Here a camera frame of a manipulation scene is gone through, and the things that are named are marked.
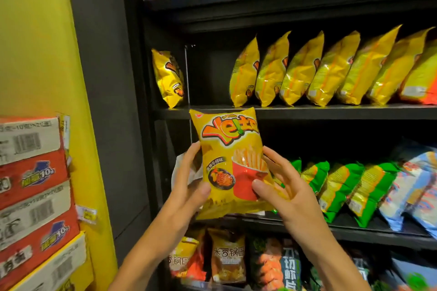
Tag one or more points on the row of plain white bags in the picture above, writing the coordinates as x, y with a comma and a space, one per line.
179, 168

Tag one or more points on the person's right forearm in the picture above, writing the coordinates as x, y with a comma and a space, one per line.
338, 263

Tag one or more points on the black metal shelf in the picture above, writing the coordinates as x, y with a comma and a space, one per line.
273, 113

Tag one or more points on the small yellow price label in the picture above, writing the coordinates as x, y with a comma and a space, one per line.
87, 214

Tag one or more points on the person's left hand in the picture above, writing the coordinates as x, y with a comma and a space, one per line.
184, 202

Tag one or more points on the person's right hand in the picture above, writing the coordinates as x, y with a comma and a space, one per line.
300, 209

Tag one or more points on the green fries snack bag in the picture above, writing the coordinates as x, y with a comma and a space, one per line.
372, 188
296, 164
338, 188
315, 175

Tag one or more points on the tan snack bag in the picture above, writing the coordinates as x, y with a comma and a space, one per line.
227, 257

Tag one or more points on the person's left forearm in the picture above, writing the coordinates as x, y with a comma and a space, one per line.
150, 257

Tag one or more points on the orange yellow snack bag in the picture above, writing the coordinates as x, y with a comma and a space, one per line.
186, 257

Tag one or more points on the stack of noodle cartons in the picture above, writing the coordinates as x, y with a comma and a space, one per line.
34, 199

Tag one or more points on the dark shrimp chip bags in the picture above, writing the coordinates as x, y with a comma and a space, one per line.
273, 267
358, 270
410, 277

